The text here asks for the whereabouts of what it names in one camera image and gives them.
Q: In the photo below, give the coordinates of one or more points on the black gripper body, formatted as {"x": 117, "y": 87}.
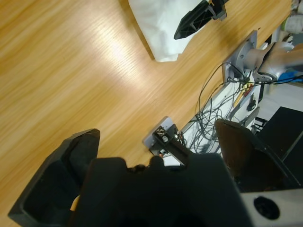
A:
{"x": 219, "y": 9}

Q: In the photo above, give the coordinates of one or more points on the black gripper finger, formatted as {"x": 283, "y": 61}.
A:
{"x": 248, "y": 160}
{"x": 193, "y": 23}
{"x": 54, "y": 179}

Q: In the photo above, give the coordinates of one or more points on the white t-shirt with black logo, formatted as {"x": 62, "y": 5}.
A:
{"x": 161, "y": 30}

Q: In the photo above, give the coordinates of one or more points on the black box case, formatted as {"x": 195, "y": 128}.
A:
{"x": 284, "y": 142}

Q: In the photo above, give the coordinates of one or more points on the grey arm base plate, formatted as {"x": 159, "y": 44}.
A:
{"x": 236, "y": 56}

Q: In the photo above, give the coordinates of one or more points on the dark camera post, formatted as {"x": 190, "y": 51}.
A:
{"x": 175, "y": 146}

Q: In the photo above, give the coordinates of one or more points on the white mount block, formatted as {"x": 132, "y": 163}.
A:
{"x": 151, "y": 139}

